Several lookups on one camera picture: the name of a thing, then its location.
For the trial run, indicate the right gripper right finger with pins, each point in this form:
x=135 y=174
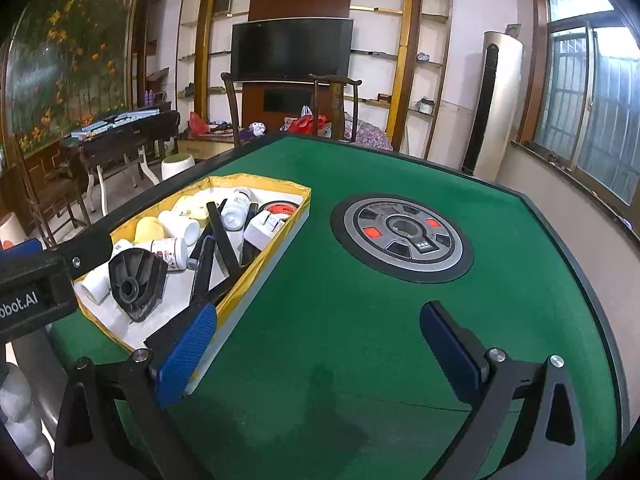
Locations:
x=547 y=441

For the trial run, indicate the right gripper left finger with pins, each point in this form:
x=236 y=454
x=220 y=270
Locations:
x=113 y=422

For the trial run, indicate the black plastic fan part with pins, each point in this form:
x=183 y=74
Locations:
x=137 y=278

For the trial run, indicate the yellow cylinder cap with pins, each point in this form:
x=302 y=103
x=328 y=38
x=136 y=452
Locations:
x=148 y=229

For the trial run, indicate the white bottle with label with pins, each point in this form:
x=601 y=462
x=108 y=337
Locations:
x=173 y=251

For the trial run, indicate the black marker pen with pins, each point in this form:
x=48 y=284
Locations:
x=223 y=241

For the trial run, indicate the small white bottle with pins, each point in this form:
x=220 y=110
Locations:
x=235 y=209

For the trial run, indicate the white charger adapter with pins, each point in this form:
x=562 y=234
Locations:
x=266 y=226

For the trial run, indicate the black side table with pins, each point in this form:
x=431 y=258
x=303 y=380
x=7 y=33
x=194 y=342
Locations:
x=121 y=138

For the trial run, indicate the yellow rimmed white tray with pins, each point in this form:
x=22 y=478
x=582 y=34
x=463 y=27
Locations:
x=181 y=273

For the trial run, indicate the red plastic bag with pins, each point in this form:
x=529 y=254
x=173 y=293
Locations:
x=307 y=124

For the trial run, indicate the window with metal grille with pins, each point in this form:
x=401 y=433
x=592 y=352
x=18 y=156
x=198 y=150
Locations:
x=581 y=110

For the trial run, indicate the black television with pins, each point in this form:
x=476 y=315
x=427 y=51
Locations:
x=291 y=48

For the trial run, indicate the wooden chair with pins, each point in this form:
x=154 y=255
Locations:
x=337 y=85

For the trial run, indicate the white standing air conditioner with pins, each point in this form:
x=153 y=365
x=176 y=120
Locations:
x=495 y=107

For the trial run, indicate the flower wall mural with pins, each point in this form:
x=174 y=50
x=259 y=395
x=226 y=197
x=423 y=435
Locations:
x=69 y=65

